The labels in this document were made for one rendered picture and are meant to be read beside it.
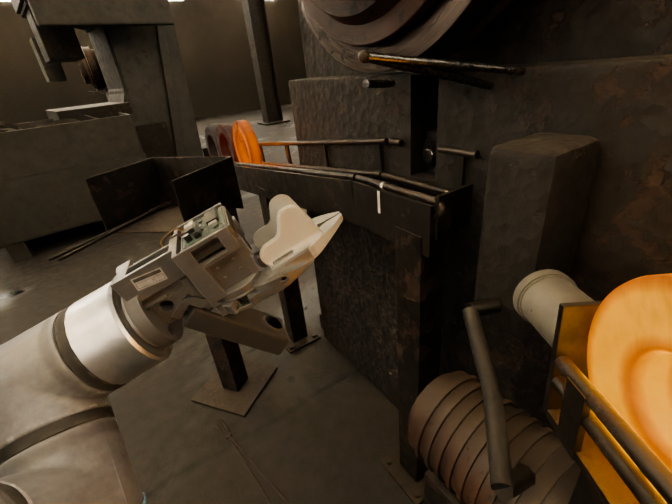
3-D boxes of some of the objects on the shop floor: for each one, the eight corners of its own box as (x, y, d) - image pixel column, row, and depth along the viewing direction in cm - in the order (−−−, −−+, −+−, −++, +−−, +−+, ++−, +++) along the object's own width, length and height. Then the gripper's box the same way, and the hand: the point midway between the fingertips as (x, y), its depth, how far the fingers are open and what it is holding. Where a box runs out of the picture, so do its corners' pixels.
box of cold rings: (143, 196, 327) (109, 104, 291) (167, 218, 267) (129, 105, 231) (1, 232, 275) (-61, 125, 238) (-8, 270, 215) (-94, 135, 178)
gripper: (99, 305, 28) (330, 171, 30) (119, 256, 35) (302, 152, 38) (170, 368, 32) (366, 248, 34) (173, 313, 40) (334, 217, 42)
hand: (333, 226), depth 37 cm, fingers closed
